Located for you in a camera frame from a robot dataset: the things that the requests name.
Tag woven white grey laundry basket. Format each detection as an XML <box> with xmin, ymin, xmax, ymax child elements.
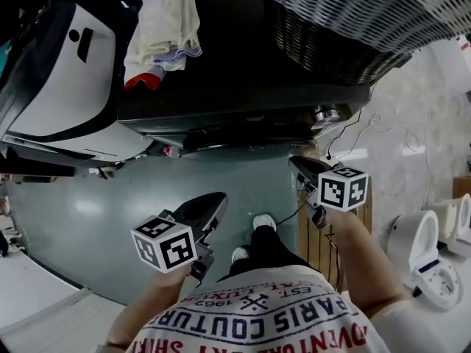
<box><xmin>259</xmin><ymin>0</ymin><xmax>471</xmax><ymax>86</ymax></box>

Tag white appliance with black trim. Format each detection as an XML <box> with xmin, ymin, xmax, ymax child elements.
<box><xmin>0</xmin><ymin>0</ymin><xmax>155</xmax><ymax>168</ymax></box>

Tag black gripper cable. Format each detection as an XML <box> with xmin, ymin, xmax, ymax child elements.
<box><xmin>275</xmin><ymin>199</ymin><xmax>314</xmax><ymax>224</ymax></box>

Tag white toilet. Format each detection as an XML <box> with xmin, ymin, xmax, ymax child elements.
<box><xmin>388</xmin><ymin>210</ymin><xmax>464</xmax><ymax>312</ymax></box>
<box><xmin>428</xmin><ymin>193</ymin><xmax>471</xmax><ymax>259</ymax></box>

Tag person's right white shoe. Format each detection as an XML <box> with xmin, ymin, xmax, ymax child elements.
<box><xmin>252</xmin><ymin>213</ymin><xmax>277</xmax><ymax>233</ymax></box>

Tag dark grey washing machine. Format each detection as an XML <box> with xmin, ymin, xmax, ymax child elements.
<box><xmin>116</xmin><ymin>0</ymin><xmax>372</xmax><ymax>157</ymax></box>

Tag person's black trousers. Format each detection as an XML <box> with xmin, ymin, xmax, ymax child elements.
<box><xmin>215</xmin><ymin>224</ymin><xmax>317</xmax><ymax>285</ymax></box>

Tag person's white shoe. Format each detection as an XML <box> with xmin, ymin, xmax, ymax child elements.
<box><xmin>252</xmin><ymin>213</ymin><xmax>277</xmax><ymax>233</ymax></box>
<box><xmin>231</xmin><ymin>246</ymin><xmax>251</xmax><ymax>265</ymax></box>

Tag cardboard box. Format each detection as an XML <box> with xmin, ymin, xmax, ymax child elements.
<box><xmin>452</xmin><ymin>174</ymin><xmax>471</xmax><ymax>200</ymax></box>

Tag person's left white shoe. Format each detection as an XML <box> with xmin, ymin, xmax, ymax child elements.
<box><xmin>231</xmin><ymin>246</ymin><xmax>251</xmax><ymax>265</ymax></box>

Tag person's white printed t-shirt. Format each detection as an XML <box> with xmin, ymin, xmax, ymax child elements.
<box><xmin>97</xmin><ymin>265</ymin><xmax>435</xmax><ymax>353</ymax></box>

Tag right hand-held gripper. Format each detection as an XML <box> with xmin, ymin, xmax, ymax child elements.
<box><xmin>289</xmin><ymin>156</ymin><xmax>369</xmax><ymax>229</ymax></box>

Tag person's right forearm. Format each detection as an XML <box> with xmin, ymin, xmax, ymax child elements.
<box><xmin>325</xmin><ymin>210</ymin><xmax>411</xmax><ymax>318</ymax></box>

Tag wooden slatted mat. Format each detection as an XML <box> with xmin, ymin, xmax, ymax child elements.
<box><xmin>296</xmin><ymin>185</ymin><xmax>373</xmax><ymax>293</ymax></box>

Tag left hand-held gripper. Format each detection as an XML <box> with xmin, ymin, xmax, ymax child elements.
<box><xmin>130</xmin><ymin>192</ymin><xmax>228</xmax><ymax>282</ymax></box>

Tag person's left forearm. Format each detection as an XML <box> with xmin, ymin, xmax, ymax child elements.
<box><xmin>106</xmin><ymin>265</ymin><xmax>191</xmax><ymax>349</ymax></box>

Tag thin black cable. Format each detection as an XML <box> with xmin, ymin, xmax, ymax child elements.
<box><xmin>325</xmin><ymin>108</ymin><xmax>364</xmax><ymax>161</ymax></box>

